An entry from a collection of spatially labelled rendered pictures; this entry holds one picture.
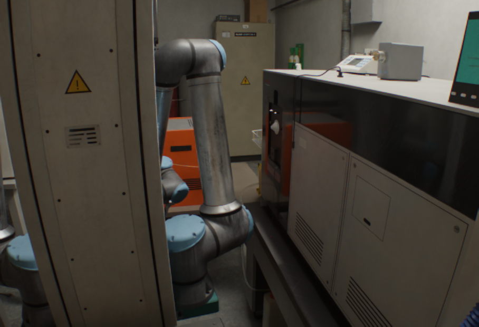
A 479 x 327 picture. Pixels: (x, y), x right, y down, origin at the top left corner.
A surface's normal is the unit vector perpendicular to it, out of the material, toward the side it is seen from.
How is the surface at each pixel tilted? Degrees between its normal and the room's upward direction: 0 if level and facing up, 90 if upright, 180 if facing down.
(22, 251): 5
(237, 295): 0
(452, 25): 90
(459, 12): 90
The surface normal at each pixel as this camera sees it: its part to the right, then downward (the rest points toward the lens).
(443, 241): -0.98, 0.06
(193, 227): -0.07, -0.94
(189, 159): 0.22, 0.27
